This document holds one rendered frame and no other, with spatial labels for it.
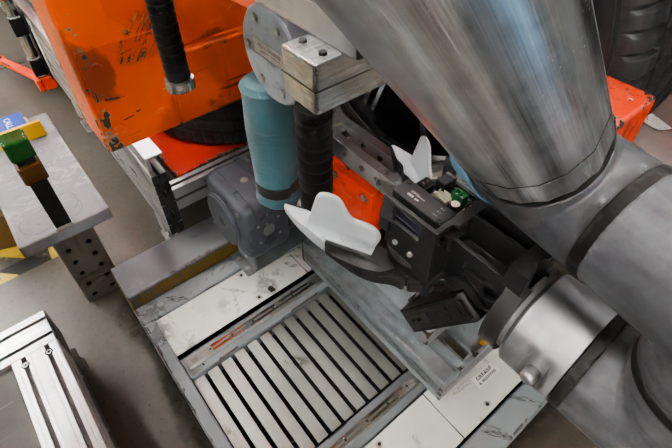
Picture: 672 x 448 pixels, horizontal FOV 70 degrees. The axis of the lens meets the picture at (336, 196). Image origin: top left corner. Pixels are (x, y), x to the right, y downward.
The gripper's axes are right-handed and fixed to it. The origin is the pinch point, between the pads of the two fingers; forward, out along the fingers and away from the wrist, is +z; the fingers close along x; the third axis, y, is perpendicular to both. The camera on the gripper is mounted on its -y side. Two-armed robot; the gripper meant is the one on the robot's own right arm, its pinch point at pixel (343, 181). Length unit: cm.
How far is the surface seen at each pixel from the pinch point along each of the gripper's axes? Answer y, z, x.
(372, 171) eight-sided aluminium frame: -21.7, 16.7, -20.6
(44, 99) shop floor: -83, 188, 8
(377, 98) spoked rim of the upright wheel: -17.1, 27.2, -31.0
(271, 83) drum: -1.8, 21.7, -6.0
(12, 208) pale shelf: -38, 67, 30
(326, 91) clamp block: 9.2, 2.0, 0.4
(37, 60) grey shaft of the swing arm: -64, 184, 4
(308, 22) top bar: 13.0, 6.7, -1.5
